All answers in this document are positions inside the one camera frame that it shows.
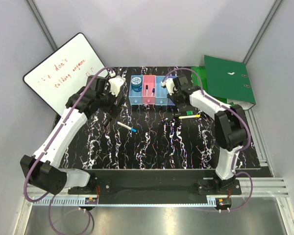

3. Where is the purple storage bin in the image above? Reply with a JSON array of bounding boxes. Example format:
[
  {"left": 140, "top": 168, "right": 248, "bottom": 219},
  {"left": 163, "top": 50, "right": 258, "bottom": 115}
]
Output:
[{"left": 167, "top": 76, "right": 176, "bottom": 106}]

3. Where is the green black highlighter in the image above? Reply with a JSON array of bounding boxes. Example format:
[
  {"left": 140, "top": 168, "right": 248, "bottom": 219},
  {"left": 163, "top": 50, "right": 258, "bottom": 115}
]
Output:
[{"left": 173, "top": 111, "right": 193, "bottom": 118}]

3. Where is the light blue storage bin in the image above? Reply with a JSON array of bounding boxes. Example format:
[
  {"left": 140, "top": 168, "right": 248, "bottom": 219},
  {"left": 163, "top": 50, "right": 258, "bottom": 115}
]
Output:
[{"left": 155, "top": 76, "right": 168, "bottom": 106}]

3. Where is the yellow white marker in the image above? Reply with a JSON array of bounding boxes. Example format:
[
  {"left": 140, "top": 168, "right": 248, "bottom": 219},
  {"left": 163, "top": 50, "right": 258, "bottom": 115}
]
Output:
[{"left": 178, "top": 114, "right": 200, "bottom": 119}]

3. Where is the white marker blue cap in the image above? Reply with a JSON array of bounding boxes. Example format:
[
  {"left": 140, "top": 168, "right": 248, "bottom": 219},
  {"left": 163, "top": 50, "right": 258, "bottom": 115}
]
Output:
[{"left": 116, "top": 121, "right": 137, "bottom": 133}]

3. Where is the light blue end bin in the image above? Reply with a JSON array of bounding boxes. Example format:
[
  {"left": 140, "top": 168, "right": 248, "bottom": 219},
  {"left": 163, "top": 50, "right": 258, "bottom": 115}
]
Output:
[{"left": 128, "top": 75, "right": 143, "bottom": 105}]

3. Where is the blue round tape dispenser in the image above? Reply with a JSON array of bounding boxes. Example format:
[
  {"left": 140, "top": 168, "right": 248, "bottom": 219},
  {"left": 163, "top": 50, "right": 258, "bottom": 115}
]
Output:
[{"left": 131, "top": 75, "right": 143, "bottom": 92}]

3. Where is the green lever arch binder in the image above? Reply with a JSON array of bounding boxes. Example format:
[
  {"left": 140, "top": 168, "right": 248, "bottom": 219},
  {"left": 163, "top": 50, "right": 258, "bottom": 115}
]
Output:
[{"left": 204, "top": 55, "right": 256, "bottom": 110}]

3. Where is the black marker blue cap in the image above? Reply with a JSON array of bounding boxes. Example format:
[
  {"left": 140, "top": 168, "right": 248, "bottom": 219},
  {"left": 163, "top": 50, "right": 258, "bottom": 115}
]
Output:
[{"left": 102, "top": 115, "right": 112, "bottom": 127}]

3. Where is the pink storage bin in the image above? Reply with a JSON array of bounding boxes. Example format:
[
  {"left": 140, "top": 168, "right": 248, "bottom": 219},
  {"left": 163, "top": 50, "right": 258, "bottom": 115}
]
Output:
[{"left": 142, "top": 75, "right": 156, "bottom": 105}]

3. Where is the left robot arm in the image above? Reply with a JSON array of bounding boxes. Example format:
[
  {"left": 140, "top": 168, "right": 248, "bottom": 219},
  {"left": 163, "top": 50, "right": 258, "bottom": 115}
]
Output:
[{"left": 20, "top": 75, "right": 126, "bottom": 195}]

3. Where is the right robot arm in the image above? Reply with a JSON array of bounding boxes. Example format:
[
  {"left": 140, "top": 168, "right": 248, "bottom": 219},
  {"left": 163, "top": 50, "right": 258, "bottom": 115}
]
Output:
[{"left": 161, "top": 75, "right": 251, "bottom": 194}]

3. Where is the translucent green plastic folder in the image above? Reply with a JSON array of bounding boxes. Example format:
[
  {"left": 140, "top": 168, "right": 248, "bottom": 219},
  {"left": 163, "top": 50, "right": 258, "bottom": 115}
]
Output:
[{"left": 190, "top": 66, "right": 211, "bottom": 94}]

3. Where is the black marble pattern mat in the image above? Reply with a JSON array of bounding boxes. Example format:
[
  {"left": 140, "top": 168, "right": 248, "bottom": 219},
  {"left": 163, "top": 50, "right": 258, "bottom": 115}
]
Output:
[{"left": 38, "top": 66, "right": 262, "bottom": 170}]

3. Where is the white dry-erase board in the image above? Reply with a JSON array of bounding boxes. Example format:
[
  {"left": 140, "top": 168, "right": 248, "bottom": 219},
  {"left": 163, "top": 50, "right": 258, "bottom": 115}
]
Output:
[{"left": 23, "top": 33, "right": 104, "bottom": 116}]

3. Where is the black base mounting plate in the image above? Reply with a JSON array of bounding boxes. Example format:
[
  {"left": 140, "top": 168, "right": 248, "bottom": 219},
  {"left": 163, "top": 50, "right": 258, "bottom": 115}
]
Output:
[{"left": 68, "top": 168, "right": 242, "bottom": 205}]

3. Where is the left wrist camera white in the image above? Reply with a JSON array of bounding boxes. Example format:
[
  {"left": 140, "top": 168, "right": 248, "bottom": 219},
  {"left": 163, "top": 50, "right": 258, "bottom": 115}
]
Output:
[{"left": 108, "top": 76, "right": 125, "bottom": 96}]

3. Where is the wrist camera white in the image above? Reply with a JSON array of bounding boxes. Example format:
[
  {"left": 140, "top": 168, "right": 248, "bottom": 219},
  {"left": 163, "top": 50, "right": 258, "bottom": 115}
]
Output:
[
  {"left": 161, "top": 78, "right": 178, "bottom": 95},
  {"left": 108, "top": 76, "right": 125, "bottom": 96}
]

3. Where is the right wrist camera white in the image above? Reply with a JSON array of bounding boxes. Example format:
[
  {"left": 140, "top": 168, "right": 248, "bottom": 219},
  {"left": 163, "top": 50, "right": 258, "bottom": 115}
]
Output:
[{"left": 161, "top": 78, "right": 178, "bottom": 95}]

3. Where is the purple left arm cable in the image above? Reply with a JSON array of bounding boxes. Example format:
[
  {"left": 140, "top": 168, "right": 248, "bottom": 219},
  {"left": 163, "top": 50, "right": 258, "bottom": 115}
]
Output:
[{"left": 24, "top": 66, "right": 117, "bottom": 235}]

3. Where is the aluminium rail frame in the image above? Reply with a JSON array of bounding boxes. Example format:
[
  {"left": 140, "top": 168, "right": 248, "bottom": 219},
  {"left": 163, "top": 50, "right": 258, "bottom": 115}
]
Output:
[{"left": 19, "top": 104, "right": 294, "bottom": 235}]

